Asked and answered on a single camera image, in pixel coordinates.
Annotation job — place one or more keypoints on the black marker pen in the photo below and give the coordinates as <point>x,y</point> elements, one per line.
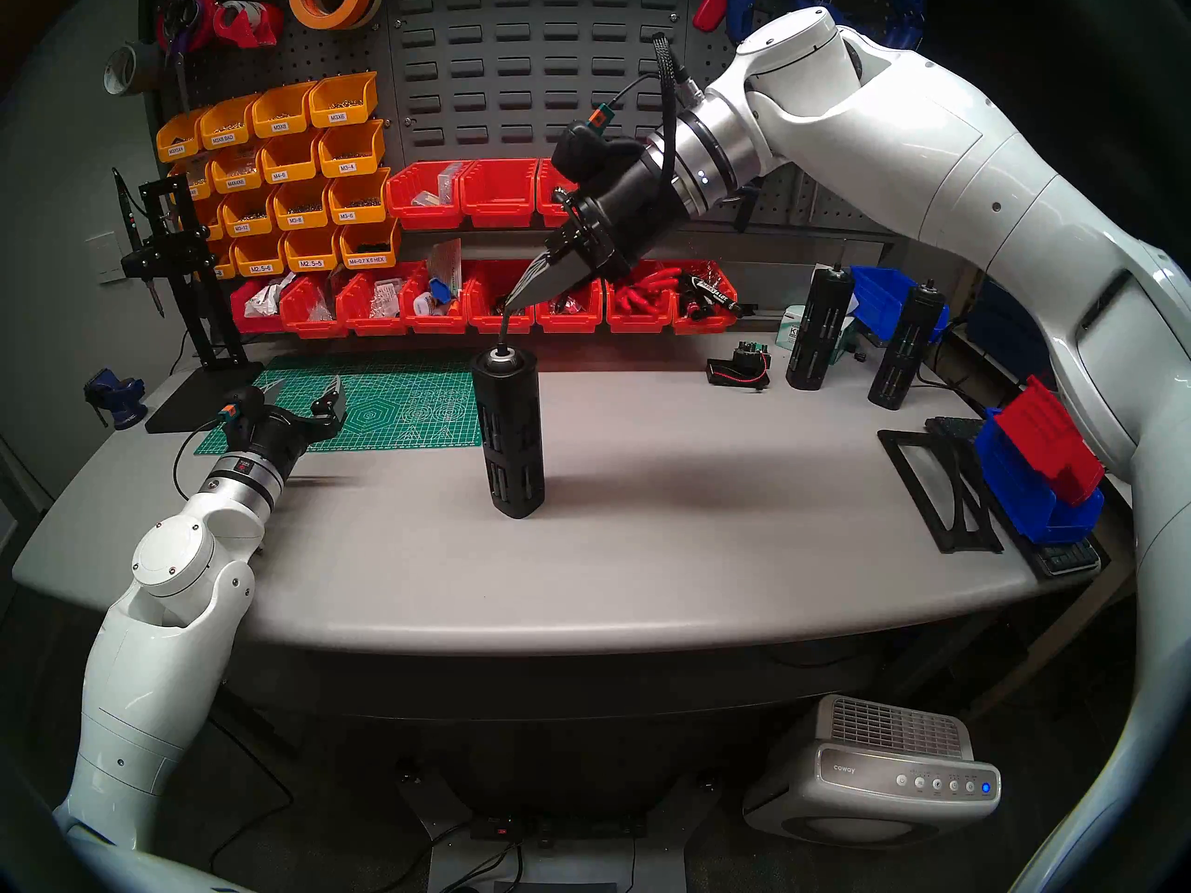
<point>716,292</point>

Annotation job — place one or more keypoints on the yellow bin labelled M3X6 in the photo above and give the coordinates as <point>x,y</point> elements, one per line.
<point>342,105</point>

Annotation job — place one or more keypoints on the red tape roll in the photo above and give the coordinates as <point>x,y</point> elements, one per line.
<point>203,7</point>

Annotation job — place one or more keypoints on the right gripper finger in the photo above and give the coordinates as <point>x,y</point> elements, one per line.
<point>549,273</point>
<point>577,282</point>

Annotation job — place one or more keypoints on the tall clear parts bag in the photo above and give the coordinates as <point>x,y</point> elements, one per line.
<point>445,263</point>

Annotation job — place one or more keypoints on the yellow screw bin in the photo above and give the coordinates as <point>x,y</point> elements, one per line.
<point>212,217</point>
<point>224,260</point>
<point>198,177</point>
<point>181,138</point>

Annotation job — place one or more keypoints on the yellow bin labelled M3X8 BAD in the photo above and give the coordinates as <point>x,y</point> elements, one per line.
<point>228,126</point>

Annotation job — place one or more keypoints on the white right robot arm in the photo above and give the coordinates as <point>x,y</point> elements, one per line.
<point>930,147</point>

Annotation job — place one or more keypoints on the black metal stand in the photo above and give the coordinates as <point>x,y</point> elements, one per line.
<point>172,254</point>

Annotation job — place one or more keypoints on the yellow bin labelled M3-4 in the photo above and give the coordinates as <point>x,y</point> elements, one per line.
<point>351,152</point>

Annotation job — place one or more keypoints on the yellow bin labelled M2.5-5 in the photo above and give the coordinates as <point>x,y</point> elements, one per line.
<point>312,249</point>

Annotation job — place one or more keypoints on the yellow bin labelled M3-12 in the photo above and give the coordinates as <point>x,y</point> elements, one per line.
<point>247,217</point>

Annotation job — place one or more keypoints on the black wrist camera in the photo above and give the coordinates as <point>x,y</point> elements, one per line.
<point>586,152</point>
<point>247,398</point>

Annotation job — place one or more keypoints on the large red plastic bin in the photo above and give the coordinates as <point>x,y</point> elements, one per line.
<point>1047,431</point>

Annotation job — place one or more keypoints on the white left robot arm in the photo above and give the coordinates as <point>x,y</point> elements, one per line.
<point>158,659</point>

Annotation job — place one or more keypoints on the clear bag of screws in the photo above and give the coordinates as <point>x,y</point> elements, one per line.
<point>386,298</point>

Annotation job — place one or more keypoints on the white plastic bag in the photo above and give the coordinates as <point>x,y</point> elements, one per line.
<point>268,296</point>

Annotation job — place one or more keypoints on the black flat frame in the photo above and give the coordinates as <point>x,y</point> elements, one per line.
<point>916,438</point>

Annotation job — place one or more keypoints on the white wall switch plate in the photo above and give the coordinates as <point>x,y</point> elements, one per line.
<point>104,257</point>

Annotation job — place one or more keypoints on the red tape dispenser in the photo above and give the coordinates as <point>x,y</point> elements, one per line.
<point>244,26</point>

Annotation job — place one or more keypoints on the white air purifier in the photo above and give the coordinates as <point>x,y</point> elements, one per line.
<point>865,779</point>

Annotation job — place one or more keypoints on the red plastic parts bin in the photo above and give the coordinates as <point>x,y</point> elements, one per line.
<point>437,325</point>
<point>358,324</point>
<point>500,198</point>
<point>419,216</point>
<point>549,193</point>
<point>479,324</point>
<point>569,324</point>
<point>633,324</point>
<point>249,324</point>
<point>302,324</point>
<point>712,325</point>

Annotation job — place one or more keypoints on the yellow bin labelled M3-8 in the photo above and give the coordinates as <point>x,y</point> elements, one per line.
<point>301,207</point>

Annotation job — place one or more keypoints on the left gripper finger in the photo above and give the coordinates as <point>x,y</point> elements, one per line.
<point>327,407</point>
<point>271,386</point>

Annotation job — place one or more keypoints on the large blue plastic bin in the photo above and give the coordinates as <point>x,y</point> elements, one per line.
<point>1019,491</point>

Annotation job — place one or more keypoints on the yellow bin labelled M4X4X6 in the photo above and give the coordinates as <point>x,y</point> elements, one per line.
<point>237,170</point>

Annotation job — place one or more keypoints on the blue bench vise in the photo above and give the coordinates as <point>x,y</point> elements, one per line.
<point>119,398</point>

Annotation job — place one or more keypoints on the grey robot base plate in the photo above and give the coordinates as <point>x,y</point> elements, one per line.
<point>595,871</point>

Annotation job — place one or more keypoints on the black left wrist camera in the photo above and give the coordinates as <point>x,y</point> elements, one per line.
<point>247,398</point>

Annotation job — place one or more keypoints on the black cylindrical electric screwdriver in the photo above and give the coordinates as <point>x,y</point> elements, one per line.
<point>507,435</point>
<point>819,333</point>
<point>904,352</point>

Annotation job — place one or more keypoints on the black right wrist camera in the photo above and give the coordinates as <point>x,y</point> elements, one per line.
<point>586,152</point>

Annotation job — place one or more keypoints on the green white wipes box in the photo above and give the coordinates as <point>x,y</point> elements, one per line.
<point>791,328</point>

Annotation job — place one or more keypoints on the green cutting mat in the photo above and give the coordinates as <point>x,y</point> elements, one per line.
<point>419,407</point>

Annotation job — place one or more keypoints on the yellow bin labelled M4-0.7 hex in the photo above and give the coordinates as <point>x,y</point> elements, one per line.
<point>369,247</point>

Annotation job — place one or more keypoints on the black keyboard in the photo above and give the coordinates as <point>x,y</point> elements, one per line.
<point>1065,556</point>

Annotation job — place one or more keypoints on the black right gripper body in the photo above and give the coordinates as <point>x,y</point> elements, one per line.
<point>633,212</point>

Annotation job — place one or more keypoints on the black pegboard panel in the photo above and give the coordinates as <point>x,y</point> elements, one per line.
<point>270,59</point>

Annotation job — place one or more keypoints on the orange tape roll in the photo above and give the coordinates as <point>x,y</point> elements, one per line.
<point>300,6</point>

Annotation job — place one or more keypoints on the blue glue gun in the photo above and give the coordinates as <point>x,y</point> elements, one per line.
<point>742,3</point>

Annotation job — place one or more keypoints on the thin dark screwdriver bit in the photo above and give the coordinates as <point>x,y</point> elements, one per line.
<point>504,328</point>

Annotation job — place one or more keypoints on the grey louvred panel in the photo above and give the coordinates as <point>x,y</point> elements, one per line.
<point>502,110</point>

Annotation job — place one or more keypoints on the small blue plastic part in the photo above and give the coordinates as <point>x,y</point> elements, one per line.
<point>440,291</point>

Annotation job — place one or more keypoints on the grey duct tape roll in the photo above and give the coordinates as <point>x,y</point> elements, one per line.
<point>149,63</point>

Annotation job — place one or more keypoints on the yellow bin labelled M3-6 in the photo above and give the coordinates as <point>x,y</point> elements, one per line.
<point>358,201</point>

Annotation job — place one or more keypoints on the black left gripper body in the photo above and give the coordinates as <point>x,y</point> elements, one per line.
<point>274,435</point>

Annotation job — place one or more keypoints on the dark blue crate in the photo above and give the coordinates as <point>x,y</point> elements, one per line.
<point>1000,333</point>

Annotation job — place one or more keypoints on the black power strip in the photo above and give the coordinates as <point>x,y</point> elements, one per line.
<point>577,828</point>

